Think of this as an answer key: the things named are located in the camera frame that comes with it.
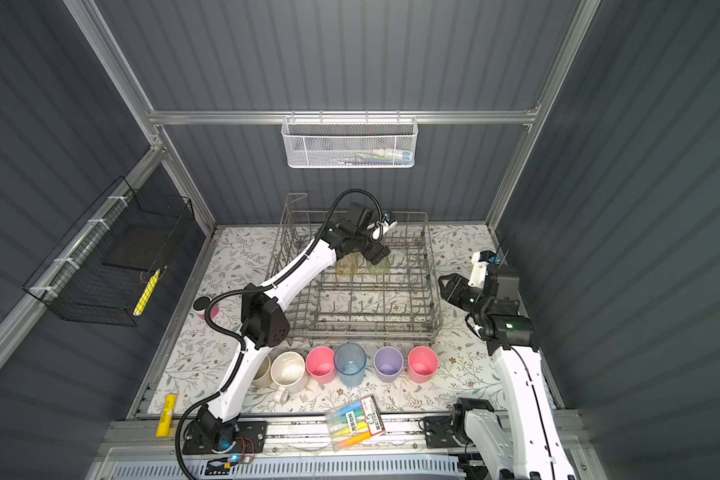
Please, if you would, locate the pink tape roll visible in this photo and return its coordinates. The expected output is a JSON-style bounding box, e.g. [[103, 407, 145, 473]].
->
[[192, 296, 219, 320]]

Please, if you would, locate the yellow marker on rail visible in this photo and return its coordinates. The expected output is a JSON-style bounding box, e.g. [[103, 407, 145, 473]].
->
[[155, 393, 178, 438]]

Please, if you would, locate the yellow glass tumbler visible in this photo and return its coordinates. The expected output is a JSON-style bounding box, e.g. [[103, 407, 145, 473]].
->
[[335, 253, 360, 277]]

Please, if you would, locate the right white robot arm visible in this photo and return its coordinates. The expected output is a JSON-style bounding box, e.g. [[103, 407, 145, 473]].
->
[[438, 261, 578, 479]]

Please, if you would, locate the white mug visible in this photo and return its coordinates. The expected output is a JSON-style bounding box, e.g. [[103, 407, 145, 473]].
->
[[270, 351, 309, 405]]

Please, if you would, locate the blue plastic tumbler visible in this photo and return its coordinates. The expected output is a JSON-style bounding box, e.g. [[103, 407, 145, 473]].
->
[[334, 342, 367, 388]]

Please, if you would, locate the yellow highlighter in basket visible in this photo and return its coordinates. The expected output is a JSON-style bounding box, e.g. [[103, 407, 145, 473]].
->
[[132, 269, 161, 317]]

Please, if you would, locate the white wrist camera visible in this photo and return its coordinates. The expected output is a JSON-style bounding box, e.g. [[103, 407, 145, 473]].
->
[[370, 211, 397, 242], [468, 250, 496, 289]]

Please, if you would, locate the black wire wall basket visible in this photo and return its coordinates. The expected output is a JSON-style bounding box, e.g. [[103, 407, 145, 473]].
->
[[23, 181, 194, 327]]

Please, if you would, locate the grey wire dish rack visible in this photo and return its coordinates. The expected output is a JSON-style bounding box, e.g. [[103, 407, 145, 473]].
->
[[265, 193, 442, 343]]

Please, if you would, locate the purple cup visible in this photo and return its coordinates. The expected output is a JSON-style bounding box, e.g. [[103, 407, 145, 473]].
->
[[373, 346, 404, 383]]

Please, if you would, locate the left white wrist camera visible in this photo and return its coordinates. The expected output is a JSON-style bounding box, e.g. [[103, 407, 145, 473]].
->
[[370, 211, 397, 242]]

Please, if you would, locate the pink cup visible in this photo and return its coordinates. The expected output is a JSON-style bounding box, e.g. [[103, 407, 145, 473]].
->
[[305, 346, 336, 384], [407, 346, 439, 384]]

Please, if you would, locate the highlighter marker pack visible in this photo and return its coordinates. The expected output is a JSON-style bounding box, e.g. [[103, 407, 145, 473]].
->
[[325, 394, 386, 452]]

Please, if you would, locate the pink cup left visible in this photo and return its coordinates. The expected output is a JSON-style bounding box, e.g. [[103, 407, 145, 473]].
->
[[305, 346, 336, 384]]

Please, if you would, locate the beige cup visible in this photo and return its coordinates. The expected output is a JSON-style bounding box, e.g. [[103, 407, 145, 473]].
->
[[252, 356, 272, 389]]

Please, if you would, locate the green glass tumbler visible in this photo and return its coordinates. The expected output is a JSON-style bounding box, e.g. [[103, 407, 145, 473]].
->
[[367, 257, 392, 276]]

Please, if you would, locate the white mesh wall basket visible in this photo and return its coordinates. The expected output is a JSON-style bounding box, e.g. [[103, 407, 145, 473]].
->
[[281, 118, 419, 169]]

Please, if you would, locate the pink cup right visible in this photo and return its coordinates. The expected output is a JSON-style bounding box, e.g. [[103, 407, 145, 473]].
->
[[407, 346, 439, 384]]

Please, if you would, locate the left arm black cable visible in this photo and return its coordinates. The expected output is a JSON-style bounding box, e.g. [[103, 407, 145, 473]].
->
[[175, 188, 385, 480]]

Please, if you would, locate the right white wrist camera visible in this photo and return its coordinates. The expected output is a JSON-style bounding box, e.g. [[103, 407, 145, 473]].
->
[[468, 250, 496, 289]]

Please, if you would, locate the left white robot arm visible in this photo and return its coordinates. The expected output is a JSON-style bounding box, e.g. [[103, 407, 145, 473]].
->
[[176, 203, 397, 453]]

